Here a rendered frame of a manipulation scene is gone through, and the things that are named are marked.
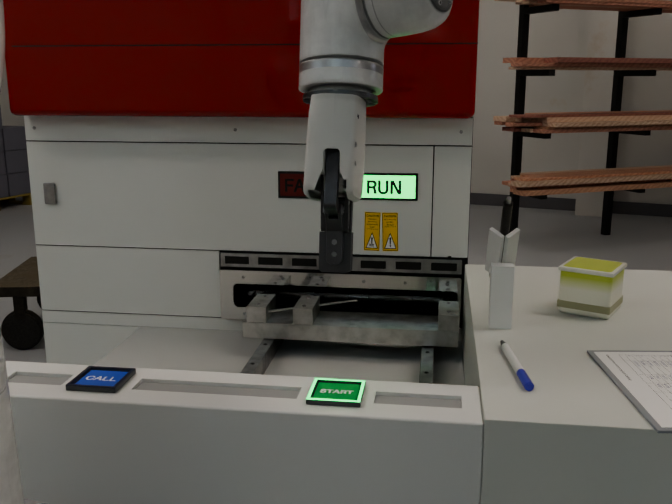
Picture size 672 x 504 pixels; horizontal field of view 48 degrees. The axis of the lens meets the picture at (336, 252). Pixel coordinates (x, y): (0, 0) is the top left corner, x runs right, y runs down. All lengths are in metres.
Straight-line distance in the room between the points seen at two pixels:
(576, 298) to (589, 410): 0.32
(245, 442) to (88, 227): 0.78
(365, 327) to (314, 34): 0.64
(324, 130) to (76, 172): 0.83
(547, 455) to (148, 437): 0.40
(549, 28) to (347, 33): 7.10
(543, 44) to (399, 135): 6.53
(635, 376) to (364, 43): 0.46
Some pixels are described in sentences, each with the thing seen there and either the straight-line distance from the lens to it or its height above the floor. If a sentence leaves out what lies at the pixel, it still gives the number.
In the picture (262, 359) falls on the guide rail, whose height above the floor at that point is 0.85.
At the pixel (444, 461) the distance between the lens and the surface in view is 0.77.
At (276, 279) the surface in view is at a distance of 1.37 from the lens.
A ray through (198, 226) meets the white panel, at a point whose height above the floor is 1.02.
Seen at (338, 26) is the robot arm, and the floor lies 1.33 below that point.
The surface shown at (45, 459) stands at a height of 0.89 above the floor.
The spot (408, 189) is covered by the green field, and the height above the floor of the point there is 1.10.
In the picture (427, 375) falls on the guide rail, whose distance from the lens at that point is 1.15.
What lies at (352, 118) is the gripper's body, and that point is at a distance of 0.71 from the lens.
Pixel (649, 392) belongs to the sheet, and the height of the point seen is 0.97.
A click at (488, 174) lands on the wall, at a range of 7.94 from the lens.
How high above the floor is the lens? 1.28
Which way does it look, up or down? 13 degrees down
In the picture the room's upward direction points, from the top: straight up
